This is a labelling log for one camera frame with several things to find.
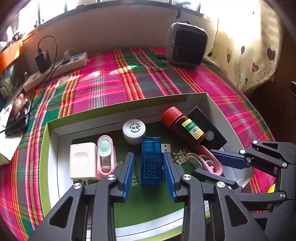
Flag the white power adapter cube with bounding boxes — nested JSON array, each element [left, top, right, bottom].
[[70, 142, 98, 181]]

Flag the white power strip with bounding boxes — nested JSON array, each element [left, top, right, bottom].
[[23, 52, 88, 92]]

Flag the black smartphone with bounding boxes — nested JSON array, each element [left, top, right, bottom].
[[4, 91, 34, 137]]

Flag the green cardboard box tray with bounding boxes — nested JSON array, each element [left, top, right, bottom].
[[39, 93, 243, 240]]

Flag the heart pattern curtain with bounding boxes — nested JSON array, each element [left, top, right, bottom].
[[202, 1, 283, 94]]

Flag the black rectangular remote device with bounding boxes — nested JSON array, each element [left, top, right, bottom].
[[188, 106, 227, 150]]

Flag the pink nail clipper case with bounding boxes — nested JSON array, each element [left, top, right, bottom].
[[97, 135, 117, 180]]

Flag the orange plastic tray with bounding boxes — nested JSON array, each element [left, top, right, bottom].
[[0, 40, 24, 73]]

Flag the plaid pink green blanket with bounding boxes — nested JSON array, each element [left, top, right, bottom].
[[1, 47, 273, 240]]

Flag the black grey portable heater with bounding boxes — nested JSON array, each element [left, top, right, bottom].
[[166, 21, 208, 67]]

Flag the blue USB voltage tester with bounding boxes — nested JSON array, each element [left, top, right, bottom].
[[140, 137, 171, 185]]

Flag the black charger plug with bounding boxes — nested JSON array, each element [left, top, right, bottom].
[[35, 48, 52, 73]]

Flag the brown medicine bottle red cap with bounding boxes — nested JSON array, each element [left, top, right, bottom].
[[161, 106, 206, 152]]

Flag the black charger cable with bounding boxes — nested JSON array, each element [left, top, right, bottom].
[[0, 34, 70, 135]]

